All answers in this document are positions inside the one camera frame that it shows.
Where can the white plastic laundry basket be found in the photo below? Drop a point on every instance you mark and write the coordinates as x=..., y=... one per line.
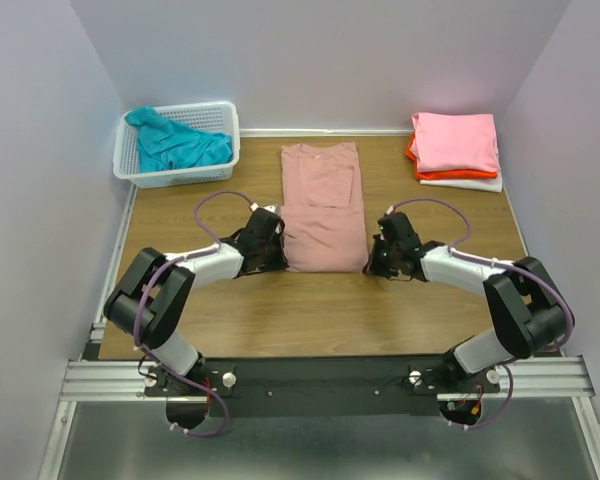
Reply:
x=212, y=117

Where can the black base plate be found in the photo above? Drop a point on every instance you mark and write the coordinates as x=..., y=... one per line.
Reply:
x=416, y=385

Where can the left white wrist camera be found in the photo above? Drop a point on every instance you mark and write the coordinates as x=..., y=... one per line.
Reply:
x=273, y=208

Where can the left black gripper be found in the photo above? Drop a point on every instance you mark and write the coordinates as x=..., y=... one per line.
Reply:
x=281, y=261

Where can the folded light pink t-shirt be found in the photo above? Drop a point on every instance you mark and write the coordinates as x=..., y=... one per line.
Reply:
x=455, y=142

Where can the folded white t-shirt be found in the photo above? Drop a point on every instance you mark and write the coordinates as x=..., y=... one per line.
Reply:
x=489, y=185

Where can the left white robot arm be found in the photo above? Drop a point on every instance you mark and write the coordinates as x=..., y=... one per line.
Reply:
x=148, y=301

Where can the aluminium frame rail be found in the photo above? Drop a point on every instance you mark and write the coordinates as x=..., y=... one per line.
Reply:
x=107, y=428

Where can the teal t-shirt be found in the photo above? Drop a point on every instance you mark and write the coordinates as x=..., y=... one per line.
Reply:
x=164, y=144

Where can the folded orange t-shirt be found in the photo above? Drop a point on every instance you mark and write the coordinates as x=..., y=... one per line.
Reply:
x=454, y=174

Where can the dusty pink graphic t-shirt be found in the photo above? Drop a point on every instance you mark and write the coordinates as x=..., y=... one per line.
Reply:
x=323, y=209

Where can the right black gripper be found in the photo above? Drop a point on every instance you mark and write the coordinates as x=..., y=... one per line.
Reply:
x=373, y=267

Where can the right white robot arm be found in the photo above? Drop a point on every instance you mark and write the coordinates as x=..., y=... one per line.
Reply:
x=528, y=313

